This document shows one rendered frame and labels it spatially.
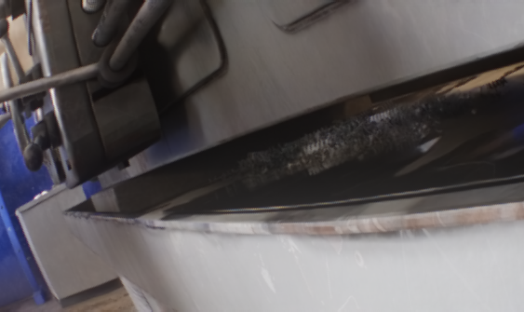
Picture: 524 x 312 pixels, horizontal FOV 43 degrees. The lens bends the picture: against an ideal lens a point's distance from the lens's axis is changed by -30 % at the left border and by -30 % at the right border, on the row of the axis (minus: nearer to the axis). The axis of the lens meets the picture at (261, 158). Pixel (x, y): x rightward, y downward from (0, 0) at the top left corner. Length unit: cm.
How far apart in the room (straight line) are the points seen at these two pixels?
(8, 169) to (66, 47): 416
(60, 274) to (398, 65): 330
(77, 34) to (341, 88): 45
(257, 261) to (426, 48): 24
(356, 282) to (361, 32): 36
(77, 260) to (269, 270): 352
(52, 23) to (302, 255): 79
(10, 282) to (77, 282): 150
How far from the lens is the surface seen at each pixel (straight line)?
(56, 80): 90
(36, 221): 370
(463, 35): 40
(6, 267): 511
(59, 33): 95
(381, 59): 51
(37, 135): 96
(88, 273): 374
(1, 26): 103
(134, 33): 72
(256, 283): 24
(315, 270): 19
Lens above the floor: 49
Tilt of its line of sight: 3 degrees down
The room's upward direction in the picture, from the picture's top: 23 degrees counter-clockwise
